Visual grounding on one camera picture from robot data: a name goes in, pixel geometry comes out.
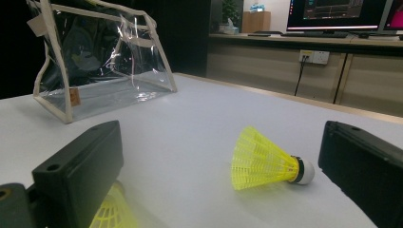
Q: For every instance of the green potted plant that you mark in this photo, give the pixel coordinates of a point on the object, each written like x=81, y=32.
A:
x=230, y=11

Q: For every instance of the white table cover board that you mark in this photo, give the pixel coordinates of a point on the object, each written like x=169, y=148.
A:
x=206, y=126

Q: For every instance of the wooden wall counter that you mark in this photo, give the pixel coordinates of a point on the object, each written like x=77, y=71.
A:
x=269, y=69

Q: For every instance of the tissue box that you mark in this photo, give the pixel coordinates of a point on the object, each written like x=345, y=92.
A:
x=229, y=29

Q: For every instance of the white wall socket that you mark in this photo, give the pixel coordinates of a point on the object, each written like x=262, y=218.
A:
x=313, y=57

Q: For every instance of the wooden box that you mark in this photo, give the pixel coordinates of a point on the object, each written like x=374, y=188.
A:
x=256, y=22

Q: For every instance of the clear plastic bag beige trim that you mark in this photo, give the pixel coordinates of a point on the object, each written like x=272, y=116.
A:
x=104, y=91

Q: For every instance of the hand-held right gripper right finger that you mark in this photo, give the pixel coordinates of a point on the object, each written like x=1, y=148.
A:
x=370, y=171

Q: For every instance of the black keyboard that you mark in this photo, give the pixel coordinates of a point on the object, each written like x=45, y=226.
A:
x=313, y=34

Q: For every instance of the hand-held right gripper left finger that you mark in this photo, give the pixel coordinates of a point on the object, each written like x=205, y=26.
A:
x=82, y=167

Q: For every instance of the black computer monitor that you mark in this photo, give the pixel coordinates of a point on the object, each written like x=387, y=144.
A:
x=335, y=14
x=396, y=15

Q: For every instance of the yellow plastic shuttlecock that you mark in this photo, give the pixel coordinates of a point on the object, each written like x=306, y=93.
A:
x=259, y=161
x=114, y=212

